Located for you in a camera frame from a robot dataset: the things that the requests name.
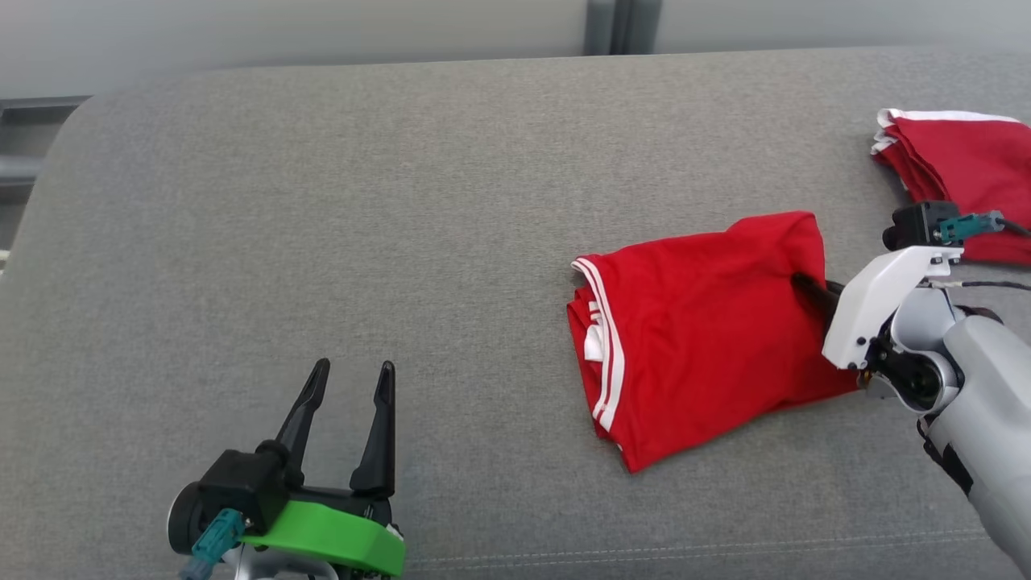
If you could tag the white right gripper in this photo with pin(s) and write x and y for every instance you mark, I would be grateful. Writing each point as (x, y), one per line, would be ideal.
(866, 298)

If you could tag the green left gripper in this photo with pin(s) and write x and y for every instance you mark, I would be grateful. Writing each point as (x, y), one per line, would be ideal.
(338, 536)

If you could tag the red jersey white trim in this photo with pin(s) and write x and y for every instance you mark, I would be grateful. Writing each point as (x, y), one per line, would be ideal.
(701, 338)

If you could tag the red shorts white stripe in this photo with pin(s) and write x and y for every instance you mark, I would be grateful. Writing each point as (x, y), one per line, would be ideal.
(975, 161)

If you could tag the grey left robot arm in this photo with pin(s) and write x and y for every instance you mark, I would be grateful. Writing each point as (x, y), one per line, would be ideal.
(179, 524)

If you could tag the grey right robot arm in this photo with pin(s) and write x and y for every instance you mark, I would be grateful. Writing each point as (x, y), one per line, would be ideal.
(983, 379)

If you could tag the grey floor tube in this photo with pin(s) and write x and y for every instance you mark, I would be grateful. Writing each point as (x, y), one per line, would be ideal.
(18, 169)

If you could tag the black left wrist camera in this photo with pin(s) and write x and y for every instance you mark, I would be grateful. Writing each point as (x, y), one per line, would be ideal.
(242, 483)

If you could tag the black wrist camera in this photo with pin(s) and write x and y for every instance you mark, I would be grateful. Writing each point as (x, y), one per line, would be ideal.
(242, 483)
(918, 225)

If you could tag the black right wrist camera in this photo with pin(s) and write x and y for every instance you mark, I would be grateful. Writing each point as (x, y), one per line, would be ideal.
(918, 225)

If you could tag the dark grey partition rail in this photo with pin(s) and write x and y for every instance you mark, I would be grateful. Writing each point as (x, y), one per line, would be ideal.
(40, 105)

